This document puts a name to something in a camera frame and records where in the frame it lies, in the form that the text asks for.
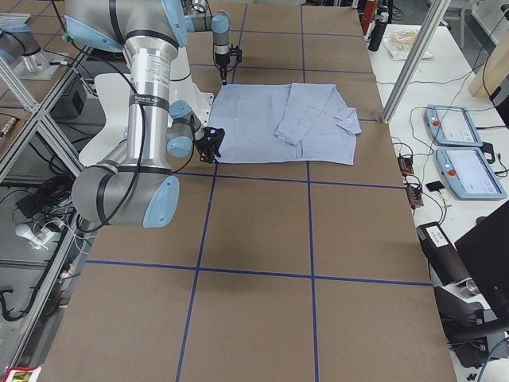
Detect upper blue teach pendant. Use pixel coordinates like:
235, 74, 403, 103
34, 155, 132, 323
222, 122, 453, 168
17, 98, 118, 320
424, 105, 483, 147

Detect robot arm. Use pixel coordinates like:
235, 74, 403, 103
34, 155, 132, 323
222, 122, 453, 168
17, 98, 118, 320
65, 1, 188, 228
181, 1, 243, 85

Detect black monitor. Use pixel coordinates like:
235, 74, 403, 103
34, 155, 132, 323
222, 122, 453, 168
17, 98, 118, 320
455, 203, 509, 318

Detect black water bottle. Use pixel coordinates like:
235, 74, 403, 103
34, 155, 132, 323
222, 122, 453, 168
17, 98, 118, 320
367, 12, 389, 52

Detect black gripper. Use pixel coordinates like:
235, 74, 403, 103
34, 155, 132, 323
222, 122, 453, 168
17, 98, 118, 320
196, 127, 225, 164
214, 45, 243, 86

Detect light blue striped shirt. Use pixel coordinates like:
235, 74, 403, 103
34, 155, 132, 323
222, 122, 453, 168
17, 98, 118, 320
209, 83, 362, 165

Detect aluminium frame post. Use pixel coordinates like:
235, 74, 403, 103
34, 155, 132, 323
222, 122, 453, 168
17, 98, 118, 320
380, 0, 451, 124

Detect white chair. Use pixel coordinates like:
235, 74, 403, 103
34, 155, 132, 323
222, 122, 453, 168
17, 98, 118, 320
79, 73, 131, 167

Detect blue teach pendant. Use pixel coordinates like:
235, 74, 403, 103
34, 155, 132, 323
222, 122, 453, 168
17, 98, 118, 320
435, 147, 507, 201
424, 105, 483, 147

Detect lower blue teach pendant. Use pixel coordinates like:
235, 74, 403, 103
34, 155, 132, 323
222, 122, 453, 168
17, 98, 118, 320
435, 147, 507, 201

